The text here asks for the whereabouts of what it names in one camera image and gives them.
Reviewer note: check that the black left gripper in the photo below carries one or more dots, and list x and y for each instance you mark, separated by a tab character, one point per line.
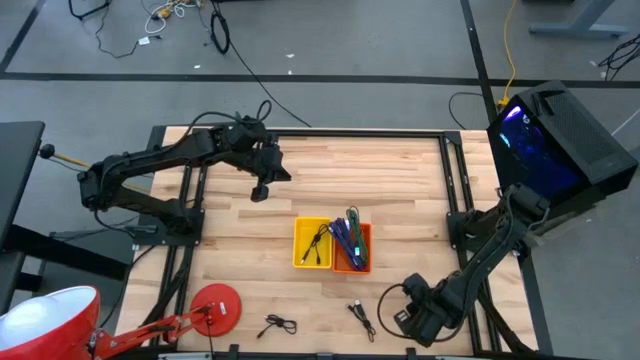
267	162

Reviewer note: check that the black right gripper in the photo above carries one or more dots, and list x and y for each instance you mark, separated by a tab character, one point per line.
427	320

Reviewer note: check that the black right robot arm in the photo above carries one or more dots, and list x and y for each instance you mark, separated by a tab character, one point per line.
490	252

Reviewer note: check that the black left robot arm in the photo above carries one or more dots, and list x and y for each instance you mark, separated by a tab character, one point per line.
150	157

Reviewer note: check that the yellow plastic basket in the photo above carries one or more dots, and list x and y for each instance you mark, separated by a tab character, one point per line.
306	230

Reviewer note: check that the orange plastic basket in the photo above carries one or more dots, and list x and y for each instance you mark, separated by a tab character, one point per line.
340	265

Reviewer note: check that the red desk lamp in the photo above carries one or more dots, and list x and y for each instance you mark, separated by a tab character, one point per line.
215	307

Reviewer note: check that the wooden stick with black knob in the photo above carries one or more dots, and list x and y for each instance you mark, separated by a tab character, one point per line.
47	151

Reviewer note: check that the black computer tower blue light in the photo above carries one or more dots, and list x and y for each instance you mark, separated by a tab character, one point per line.
575	130

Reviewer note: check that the black side desk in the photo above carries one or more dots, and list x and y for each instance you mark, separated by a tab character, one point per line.
17	160

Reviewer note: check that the grey desk leg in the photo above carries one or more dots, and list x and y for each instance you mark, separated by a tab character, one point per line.
580	25

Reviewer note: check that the black aluminium table frame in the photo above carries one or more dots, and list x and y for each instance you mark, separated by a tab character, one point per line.
375	133

